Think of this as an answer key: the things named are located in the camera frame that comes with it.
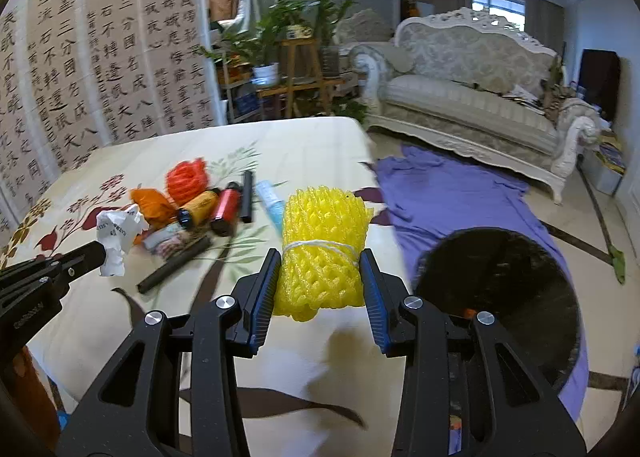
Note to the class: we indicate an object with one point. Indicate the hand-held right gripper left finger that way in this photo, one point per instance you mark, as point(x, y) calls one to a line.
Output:
point(265, 297)

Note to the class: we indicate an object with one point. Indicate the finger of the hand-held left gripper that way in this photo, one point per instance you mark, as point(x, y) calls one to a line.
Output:
point(80, 259)

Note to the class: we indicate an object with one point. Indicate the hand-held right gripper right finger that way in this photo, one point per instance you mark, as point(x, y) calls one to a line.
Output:
point(374, 299)

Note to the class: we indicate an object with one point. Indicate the white paper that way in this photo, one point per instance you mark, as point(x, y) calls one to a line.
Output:
point(117, 232)

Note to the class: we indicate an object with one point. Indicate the yellow foam fruit net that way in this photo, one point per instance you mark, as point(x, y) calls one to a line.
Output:
point(320, 247)

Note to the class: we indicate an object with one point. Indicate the red cylinder with black cap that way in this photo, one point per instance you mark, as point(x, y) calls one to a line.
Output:
point(225, 209)

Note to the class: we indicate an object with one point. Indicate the black trash bin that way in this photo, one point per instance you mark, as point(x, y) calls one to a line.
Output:
point(500, 287)

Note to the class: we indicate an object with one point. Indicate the crumpled patterned wrapper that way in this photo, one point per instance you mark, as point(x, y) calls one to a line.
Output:
point(167, 239)

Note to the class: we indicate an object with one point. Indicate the orange plastic bag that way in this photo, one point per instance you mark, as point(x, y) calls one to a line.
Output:
point(152, 204)

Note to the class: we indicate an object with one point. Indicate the long black stick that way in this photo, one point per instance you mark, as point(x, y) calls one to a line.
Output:
point(172, 264)

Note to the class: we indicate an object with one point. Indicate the light blue tube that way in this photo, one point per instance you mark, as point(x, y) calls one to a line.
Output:
point(267, 202)

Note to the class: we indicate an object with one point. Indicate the short black stick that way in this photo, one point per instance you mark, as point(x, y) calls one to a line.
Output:
point(247, 197)

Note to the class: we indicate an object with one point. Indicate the orange and black cylinder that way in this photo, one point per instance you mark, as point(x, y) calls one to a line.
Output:
point(197, 209)

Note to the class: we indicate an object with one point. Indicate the purple cloth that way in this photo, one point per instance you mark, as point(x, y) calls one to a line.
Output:
point(440, 197)

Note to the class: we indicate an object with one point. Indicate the orange-red foam fruit net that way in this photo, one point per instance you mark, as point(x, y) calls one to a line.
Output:
point(186, 179)

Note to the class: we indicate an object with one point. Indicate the floral tablecloth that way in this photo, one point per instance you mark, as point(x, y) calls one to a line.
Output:
point(160, 152)

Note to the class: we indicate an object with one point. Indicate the blue storage box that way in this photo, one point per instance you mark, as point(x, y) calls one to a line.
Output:
point(247, 103)

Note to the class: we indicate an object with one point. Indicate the calligraphy folding screen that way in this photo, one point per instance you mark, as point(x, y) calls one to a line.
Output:
point(100, 62)

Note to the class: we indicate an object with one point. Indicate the ornate white sofa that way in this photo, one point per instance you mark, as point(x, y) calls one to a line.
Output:
point(460, 102)

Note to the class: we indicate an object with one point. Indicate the white flower pot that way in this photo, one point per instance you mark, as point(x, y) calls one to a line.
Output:
point(266, 74)

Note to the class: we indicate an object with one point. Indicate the wooden plant stand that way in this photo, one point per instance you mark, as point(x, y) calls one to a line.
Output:
point(300, 62)

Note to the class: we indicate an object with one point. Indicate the green object on floor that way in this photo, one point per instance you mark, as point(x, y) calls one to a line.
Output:
point(617, 264)

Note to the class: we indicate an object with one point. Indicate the clutter on sofa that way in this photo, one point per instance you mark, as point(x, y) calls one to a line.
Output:
point(535, 102)

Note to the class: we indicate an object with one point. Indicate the box with colourful contents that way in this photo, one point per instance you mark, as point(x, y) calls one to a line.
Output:
point(607, 162)

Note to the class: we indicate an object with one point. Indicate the grey patterned cushion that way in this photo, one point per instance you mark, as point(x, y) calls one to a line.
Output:
point(362, 27)

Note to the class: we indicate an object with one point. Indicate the green potted plant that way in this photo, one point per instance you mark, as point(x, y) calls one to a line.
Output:
point(280, 22)

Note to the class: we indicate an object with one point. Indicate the dark cabinet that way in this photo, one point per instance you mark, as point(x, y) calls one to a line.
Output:
point(600, 82)

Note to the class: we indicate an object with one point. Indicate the window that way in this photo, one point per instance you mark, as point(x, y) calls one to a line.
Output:
point(500, 12)

